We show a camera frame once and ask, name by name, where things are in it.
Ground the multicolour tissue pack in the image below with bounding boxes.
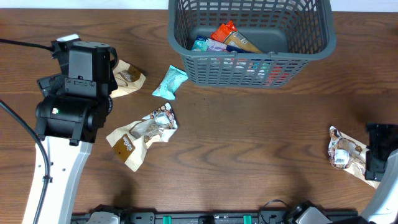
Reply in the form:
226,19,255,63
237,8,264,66
191,36,271,78

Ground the orange cracker sleeve package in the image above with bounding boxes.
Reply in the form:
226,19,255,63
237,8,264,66
210,20,284,85

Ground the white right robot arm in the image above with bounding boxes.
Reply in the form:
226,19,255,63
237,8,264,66
328,123,397,223

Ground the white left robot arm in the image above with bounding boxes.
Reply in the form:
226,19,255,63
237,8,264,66
23,34,118,223

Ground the beige snack pouch right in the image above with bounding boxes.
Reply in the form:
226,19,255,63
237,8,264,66
328,126,379,189

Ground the beige snack pouch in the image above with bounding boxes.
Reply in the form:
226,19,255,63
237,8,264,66
110,60,146,98
106,103,178,172
328,126,379,189

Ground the beige snack pouch upper left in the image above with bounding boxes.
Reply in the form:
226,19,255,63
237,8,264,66
110,60,146,98

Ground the beige snack pouch centre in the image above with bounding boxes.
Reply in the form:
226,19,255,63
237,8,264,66
106,103,178,172

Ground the teal snack packet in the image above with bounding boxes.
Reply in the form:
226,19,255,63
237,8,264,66
152,65,188,100

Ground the dark grey plastic basket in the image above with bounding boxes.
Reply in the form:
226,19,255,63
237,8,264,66
168,0,336,88

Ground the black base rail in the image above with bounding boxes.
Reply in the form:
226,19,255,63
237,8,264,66
69,200,359,224

